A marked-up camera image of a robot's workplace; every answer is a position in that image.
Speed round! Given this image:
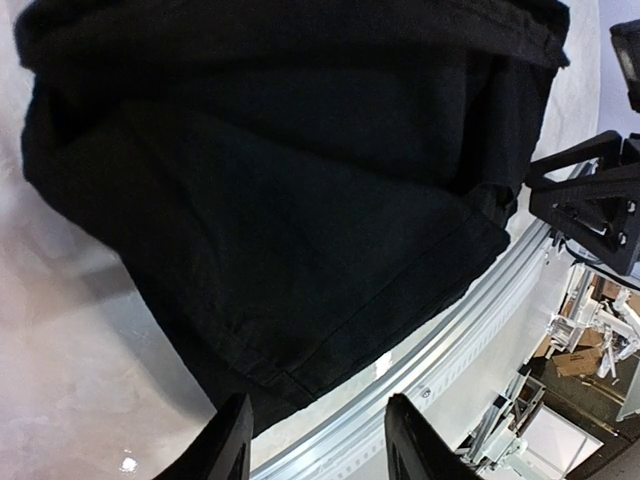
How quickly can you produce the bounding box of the black garment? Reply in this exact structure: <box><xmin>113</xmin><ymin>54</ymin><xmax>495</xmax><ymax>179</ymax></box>
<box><xmin>15</xmin><ymin>1</ymin><xmax>570</xmax><ymax>433</ymax></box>

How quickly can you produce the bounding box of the aluminium front rail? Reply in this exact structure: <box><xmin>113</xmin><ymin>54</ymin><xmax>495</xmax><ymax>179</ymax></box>
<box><xmin>251</xmin><ymin>221</ymin><xmax>568</xmax><ymax>479</ymax></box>

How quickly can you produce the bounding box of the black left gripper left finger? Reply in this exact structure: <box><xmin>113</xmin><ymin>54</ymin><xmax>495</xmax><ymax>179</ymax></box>
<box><xmin>157</xmin><ymin>393</ymin><xmax>253</xmax><ymax>480</ymax></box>

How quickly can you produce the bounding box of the cardboard boxes background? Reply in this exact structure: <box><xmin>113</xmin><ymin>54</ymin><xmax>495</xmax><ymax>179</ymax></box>
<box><xmin>533</xmin><ymin>276</ymin><xmax>639</xmax><ymax>379</ymax></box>

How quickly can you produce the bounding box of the white metal frames background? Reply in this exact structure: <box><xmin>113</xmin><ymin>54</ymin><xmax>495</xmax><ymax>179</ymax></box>
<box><xmin>455</xmin><ymin>267</ymin><xmax>639</xmax><ymax>479</ymax></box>

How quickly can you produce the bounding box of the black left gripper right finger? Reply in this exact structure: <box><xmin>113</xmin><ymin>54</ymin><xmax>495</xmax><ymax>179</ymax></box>
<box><xmin>384</xmin><ymin>394</ymin><xmax>479</xmax><ymax>480</ymax></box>

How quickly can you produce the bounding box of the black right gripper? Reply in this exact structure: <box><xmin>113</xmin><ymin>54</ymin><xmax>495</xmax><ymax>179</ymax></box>
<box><xmin>525</xmin><ymin>130</ymin><xmax>639</xmax><ymax>275</ymax></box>

